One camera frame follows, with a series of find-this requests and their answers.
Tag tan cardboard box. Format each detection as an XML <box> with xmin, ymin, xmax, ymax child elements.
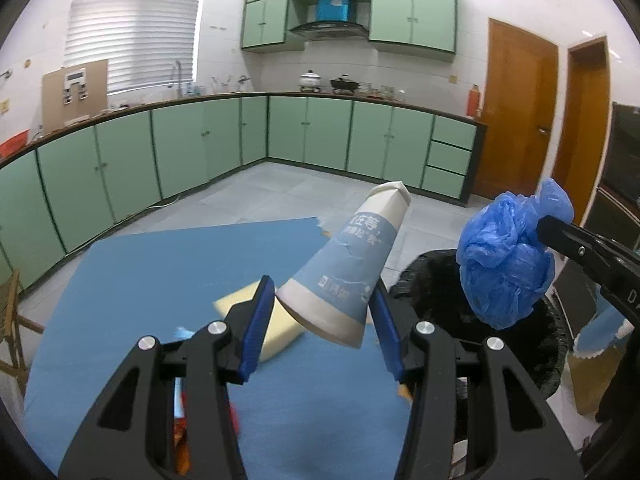
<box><xmin>567</xmin><ymin>345</ymin><xmax>628</xmax><ymax>417</ymax></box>

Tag blue scalloped cloth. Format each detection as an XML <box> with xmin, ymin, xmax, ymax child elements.
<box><xmin>572</xmin><ymin>292</ymin><xmax>633</xmax><ymax>361</ymax></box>

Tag white window blind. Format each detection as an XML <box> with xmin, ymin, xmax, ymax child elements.
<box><xmin>64</xmin><ymin>0</ymin><xmax>207</xmax><ymax>95</ymax></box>

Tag black bagged trash bin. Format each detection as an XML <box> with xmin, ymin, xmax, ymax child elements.
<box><xmin>390</xmin><ymin>249</ymin><xmax>571</xmax><ymax>403</ymax></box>

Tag red flat packet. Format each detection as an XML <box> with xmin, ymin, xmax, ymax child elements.
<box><xmin>0</xmin><ymin>130</ymin><xmax>30</xmax><ymax>157</ymax></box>

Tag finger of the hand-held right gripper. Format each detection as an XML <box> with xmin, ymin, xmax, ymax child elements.
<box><xmin>536</xmin><ymin>215</ymin><xmax>622</xmax><ymax>287</ymax></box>

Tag wooden door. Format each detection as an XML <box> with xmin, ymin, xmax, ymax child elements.
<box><xmin>472</xmin><ymin>17</ymin><xmax>560</xmax><ymax>201</ymax></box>
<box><xmin>550</xmin><ymin>36</ymin><xmax>612</xmax><ymax>226</ymax></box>

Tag blue scalloped tablecloth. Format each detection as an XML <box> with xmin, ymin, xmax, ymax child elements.
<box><xmin>22</xmin><ymin>216</ymin><xmax>416</xmax><ymax>480</ymax></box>

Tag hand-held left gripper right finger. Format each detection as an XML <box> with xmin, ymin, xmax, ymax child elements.
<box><xmin>367</xmin><ymin>277</ymin><xmax>585</xmax><ymax>480</ymax></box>

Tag green base cabinets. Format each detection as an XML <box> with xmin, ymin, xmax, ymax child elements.
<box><xmin>0</xmin><ymin>92</ymin><xmax>488</xmax><ymax>293</ymax></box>

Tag black glass cabinet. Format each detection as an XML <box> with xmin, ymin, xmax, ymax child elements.
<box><xmin>582</xmin><ymin>101</ymin><xmax>640</xmax><ymax>256</ymax></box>

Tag blue plastic bag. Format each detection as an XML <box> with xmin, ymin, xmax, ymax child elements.
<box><xmin>456</xmin><ymin>177</ymin><xmax>575</xmax><ymax>331</ymax></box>

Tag range hood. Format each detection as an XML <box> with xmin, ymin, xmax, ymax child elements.
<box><xmin>289</xmin><ymin>21</ymin><xmax>368</xmax><ymax>41</ymax></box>

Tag crushed paper cup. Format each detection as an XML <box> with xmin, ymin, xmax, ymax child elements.
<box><xmin>276</xmin><ymin>180</ymin><xmax>412</xmax><ymax>350</ymax></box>

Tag green wall cabinets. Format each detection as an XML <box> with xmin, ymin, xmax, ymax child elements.
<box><xmin>241</xmin><ymin>0</ymin><xmax>458</xmax><ymax>63</ymax></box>

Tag metal faucet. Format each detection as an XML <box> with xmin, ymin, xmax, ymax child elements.
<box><xmin>168</xmin><ymin>60</ymin><xmax>185</xmax><ymax>98</ymax></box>

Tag white scale device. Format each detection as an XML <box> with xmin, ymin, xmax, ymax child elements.
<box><xmin>62</xmin><ymin>72</ymin><xmax>90</xmax><ymax>106</ymax></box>

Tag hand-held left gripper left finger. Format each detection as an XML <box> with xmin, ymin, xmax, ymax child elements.
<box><xmin>57</xmin><ymin>275</ymin><xmax>277</xmax><ymax>480</ymax></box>

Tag wooden chair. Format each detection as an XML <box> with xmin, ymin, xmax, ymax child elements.
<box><xmin>0</xmin><ymin>267</ymin><xmax>46</xmax><ymax>396</ymax></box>

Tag yellow sponge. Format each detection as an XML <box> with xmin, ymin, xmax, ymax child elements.
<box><xmin>212</xmin><ymin>282</ymin><xmax>306</xmax><ymax>363</ymax></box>

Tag cardboard box on counter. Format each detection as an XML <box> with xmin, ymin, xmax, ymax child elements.
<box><xmin>41</xmin><ymin>58</ymin><xmax>109</xmax><ymax>131</ymax></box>

